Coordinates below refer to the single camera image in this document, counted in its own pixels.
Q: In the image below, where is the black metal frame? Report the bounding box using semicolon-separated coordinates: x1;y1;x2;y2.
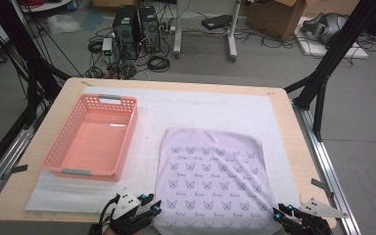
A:
0;0;72;185
283;0;376;143

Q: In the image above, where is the black computer tower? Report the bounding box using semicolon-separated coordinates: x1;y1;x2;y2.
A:
112;5;141;61
139;5;162;53

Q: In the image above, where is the grey metal bracket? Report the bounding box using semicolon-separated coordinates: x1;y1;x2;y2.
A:
310;177;336;199
1;164;29;180

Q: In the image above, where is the black flat device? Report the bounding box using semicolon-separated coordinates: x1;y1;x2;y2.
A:
201;14;233;31

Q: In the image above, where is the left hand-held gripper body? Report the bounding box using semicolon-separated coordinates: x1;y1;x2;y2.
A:
109;188;155;235

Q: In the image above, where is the pink perforated plastic basket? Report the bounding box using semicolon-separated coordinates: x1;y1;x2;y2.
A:
40;93;139;182

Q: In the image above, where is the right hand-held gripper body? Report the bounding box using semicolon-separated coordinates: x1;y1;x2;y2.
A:
282;198;349;235

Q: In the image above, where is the brown cardboard box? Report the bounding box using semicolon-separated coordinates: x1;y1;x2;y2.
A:
246;0;307;41

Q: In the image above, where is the white flat board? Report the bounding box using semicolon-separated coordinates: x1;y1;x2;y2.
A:
295;16;370;60

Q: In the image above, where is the aluminium rail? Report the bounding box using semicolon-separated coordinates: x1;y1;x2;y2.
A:
0;107;47;214
292;101;361;235

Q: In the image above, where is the clear plastic bag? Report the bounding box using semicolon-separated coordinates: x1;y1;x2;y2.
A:
47;13;81;35

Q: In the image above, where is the white power supply box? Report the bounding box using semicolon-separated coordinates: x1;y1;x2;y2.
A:
101;37;114;64

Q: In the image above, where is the grey rounded device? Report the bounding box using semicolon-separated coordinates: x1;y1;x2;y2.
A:
302;12;349;45

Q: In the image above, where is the lilac towel with cat print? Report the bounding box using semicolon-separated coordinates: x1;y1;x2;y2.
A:
152;126;280;235

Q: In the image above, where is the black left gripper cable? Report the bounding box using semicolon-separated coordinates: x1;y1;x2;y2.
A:
89;195;121;235

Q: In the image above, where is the black coiled cable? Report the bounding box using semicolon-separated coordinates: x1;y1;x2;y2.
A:
147;55;171;73

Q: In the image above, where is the white metal stand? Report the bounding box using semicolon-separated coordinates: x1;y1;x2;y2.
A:
172;0;243;63

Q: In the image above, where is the white foam mat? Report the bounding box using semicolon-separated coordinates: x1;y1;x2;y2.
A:
24;85;303;226

